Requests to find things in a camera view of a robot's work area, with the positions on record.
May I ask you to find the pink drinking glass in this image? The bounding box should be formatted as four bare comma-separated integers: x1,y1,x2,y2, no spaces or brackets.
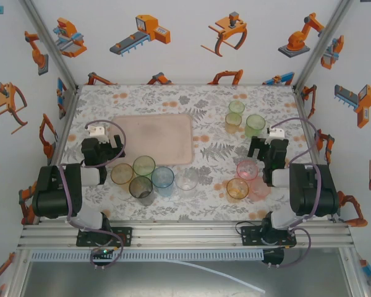
236,159,260,182

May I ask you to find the yellowish drinking glass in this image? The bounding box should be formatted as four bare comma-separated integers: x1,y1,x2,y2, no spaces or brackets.
224,112,243,134

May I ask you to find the amber drinking glass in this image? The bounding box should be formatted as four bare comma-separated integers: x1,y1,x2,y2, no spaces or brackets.
110,163,134,186
226,178,250,204

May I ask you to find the salmon textured drinking glass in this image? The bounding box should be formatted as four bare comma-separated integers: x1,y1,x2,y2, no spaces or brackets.
249,176,271,202

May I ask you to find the light green drinking glass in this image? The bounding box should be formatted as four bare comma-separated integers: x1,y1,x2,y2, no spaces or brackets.
228,100,245,116

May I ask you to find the grey smoked drinking glass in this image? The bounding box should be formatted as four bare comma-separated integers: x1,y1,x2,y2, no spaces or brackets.
129,175,155,207

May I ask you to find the blue drinking glass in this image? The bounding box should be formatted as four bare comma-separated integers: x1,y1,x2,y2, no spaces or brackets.
151,166,176,198

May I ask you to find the clear drinking glass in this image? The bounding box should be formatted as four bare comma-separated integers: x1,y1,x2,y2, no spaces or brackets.
174,171,200,199

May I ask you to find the pink plastic tray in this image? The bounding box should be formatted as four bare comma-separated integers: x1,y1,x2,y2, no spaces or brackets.
111,113,195,166

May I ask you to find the floral table cover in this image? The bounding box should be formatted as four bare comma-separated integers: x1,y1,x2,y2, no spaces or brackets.
54,84,331,222

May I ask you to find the circuit board with green light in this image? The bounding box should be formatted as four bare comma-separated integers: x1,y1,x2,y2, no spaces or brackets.
91,246,118,260

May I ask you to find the thin white tube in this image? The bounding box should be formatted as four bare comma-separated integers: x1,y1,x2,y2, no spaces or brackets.
168,259,267,295

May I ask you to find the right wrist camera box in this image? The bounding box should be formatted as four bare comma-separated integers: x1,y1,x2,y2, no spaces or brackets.
267,126,286,140

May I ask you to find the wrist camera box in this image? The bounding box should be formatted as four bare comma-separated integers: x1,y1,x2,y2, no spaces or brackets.
85,124,108,144
267,126,286,140

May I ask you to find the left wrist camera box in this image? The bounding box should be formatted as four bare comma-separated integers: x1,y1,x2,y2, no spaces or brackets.
85,124,108,144

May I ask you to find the black cable bracket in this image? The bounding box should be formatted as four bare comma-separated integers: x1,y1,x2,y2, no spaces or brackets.
261,248,285,269

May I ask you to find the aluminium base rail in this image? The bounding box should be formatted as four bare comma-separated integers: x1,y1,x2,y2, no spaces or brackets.
17,221,356,252

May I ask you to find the aluminium frame post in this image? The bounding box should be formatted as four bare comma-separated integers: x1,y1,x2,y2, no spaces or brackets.
20,0,80,93
293,0,356,92

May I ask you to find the white slotted cable duct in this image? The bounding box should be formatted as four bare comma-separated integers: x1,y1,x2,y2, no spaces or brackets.
29,249,265,262

